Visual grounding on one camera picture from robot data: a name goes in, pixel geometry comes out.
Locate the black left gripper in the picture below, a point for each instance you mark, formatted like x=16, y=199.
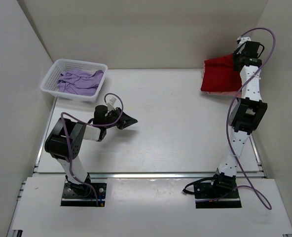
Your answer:
x=126, y=121

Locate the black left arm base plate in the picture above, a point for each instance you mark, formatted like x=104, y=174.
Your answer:
x=74, y=195

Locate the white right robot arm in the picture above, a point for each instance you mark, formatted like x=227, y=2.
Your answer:
x=247, y=113

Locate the folded pink t-shirt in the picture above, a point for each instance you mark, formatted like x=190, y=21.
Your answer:
x=228, y=94

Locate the red t-shirt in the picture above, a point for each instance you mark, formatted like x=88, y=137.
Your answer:
x=219, y=75

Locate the purple t-shirt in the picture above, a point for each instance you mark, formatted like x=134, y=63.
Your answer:
x=79, y=82

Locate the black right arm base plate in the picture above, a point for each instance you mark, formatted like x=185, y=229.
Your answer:
x=216, y=192

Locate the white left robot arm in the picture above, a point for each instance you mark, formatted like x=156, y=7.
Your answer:
x=65, y=140

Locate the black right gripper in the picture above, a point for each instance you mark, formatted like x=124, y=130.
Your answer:
x=236, y=56

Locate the white plastic laundry basket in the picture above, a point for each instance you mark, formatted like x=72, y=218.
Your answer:
x=49, y=83

